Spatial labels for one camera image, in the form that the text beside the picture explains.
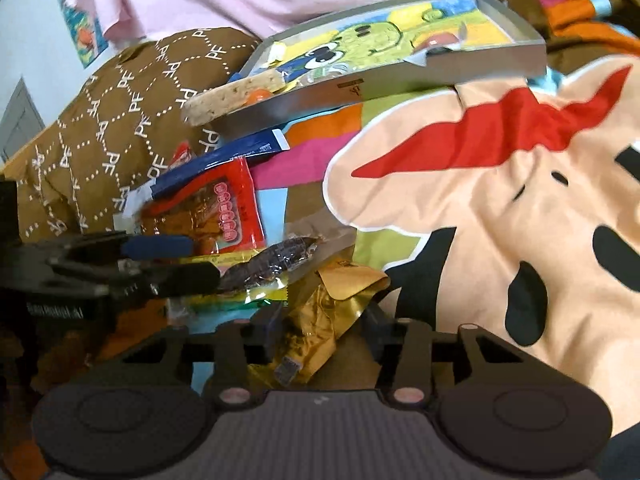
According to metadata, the crayon dinosaur drawing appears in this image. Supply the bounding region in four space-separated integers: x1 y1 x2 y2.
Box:
250 0 521 94

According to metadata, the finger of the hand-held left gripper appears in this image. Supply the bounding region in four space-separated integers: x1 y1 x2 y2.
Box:
49 261 222 302
47 232 196 264

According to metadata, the grey door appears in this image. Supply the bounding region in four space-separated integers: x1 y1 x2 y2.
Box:
0 77 47 162

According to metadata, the small silver snack packet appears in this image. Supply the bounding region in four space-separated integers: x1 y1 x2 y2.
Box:
404 35 474 69

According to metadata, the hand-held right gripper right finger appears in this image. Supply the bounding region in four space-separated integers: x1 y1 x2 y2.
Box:
364 306 532 407

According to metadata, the yellow green snack packet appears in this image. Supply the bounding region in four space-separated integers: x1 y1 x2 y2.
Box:
167 254 291 319

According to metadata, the cartoon wall poster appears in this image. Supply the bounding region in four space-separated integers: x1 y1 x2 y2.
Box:
57 0 109 69

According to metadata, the grey shallow cardboard box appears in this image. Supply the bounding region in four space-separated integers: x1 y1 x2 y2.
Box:
200 0 549 139

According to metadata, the dark dried fruit packet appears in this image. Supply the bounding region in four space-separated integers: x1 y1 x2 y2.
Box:
217 220 354 297

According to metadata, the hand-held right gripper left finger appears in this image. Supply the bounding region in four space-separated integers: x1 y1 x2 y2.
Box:
117 306 284 407

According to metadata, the gold foil snack packet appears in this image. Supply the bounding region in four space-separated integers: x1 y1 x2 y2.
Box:
247 260 392 389

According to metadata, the colourful cartoon printed blanket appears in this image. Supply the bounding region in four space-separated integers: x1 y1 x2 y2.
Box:
190 0 640 461

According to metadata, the beige rice cracker packet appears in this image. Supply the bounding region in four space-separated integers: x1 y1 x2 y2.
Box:
181 70 287 127

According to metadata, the small red snack packet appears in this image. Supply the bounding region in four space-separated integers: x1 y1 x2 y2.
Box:
167 142 194 169

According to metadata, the blue and white snack packet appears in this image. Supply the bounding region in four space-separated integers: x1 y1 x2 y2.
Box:
122 129 291 222

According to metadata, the red clear snack packet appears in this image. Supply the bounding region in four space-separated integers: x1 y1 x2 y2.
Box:
139 155 267 257

